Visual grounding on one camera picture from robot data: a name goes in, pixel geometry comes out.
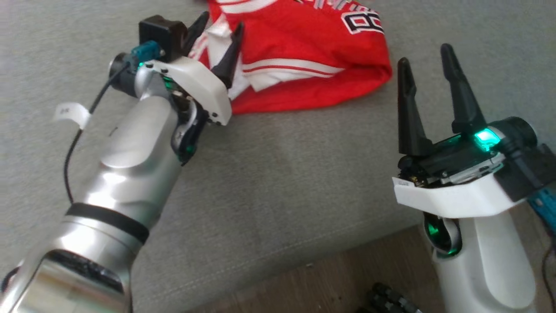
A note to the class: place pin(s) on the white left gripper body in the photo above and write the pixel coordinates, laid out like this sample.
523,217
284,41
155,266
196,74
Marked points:
200,82

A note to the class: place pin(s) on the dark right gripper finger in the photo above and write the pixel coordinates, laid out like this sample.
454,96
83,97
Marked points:
462,95
410,113

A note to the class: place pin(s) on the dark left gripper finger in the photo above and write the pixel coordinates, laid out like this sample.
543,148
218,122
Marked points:
229,61
197,32

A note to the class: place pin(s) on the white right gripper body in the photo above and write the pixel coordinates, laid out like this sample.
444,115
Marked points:
456,198

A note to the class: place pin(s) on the red white sports garment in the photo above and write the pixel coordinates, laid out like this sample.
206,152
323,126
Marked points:
304,43

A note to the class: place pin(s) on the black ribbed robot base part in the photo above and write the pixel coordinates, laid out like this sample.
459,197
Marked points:
386,300

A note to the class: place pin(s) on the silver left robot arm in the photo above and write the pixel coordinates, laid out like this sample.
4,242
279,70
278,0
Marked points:
130,152

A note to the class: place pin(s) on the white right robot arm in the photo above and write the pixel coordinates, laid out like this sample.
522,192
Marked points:
491,269

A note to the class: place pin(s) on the grey fabric sofa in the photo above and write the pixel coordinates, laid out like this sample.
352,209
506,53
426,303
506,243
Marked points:
282,174

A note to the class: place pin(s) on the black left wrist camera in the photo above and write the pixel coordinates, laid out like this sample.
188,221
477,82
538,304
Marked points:
163,34

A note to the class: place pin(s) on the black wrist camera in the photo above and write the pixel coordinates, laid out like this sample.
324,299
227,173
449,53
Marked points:
530,174
163,34

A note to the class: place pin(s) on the blue left camera connector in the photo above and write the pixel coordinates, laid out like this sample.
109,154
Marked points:
147,51

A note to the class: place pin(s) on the blue camera connector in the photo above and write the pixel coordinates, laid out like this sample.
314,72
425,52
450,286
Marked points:
543,208
147,51

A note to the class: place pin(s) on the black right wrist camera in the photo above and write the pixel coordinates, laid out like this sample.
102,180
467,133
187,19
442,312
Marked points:
530,174

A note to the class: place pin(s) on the blue right camera connector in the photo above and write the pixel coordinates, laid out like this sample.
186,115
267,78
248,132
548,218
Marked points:
543,208

